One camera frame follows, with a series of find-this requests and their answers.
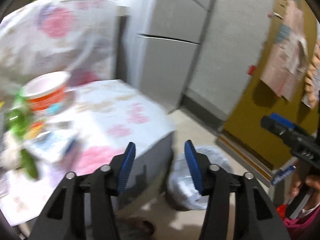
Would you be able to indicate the person's right hand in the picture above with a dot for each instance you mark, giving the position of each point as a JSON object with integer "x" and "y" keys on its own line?
{"x": 316, "y": 181}

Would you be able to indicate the bin with white bag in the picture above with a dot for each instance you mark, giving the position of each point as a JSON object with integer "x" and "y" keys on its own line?
{"x": 185, "y": 190}

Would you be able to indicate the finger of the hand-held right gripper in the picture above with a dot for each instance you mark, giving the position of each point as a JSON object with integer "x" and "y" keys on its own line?
{"x": 283, "y": 120}
{"x": 280, "y": 131}

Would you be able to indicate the white refrigerator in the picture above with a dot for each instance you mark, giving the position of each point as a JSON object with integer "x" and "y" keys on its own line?
{"x": 165, "y": 62}

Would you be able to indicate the blue and white carton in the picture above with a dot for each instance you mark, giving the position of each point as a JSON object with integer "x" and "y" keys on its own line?
{"x": 52, "y": 145}

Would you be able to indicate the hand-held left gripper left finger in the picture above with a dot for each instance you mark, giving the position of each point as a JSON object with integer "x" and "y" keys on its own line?
{"x": 126, "y": 166}

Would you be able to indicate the red wall hook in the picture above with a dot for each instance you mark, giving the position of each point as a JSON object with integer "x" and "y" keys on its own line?
{"x": 251, "y": 70}

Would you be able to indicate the egg tray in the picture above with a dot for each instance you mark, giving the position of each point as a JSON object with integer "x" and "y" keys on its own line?
{"x": 312, "y": 80}

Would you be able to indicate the yellow door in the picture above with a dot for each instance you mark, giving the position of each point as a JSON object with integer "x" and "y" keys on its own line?
{"x": 257, "y": 120}

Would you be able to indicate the orange instant noodle cup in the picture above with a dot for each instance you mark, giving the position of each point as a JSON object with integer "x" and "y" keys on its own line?
{"x": 47, "y": 95}

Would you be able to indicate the small floral cloth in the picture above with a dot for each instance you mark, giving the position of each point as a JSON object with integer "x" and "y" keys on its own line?
{"x": 125, "y": 110}

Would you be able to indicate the pink garment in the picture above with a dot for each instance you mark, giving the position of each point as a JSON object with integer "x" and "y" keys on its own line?
{"x": 305, "y": 223}

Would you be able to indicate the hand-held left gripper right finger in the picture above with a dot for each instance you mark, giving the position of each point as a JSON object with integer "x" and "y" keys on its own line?
{"x": 193, "y": 167}

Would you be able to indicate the green plastic bottle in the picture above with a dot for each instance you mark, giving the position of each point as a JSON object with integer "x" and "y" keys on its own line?
{"x": 18, "y": 120}

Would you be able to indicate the blue and white tube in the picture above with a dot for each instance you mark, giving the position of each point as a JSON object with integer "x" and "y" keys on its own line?
{"x": 282, "y": 175}

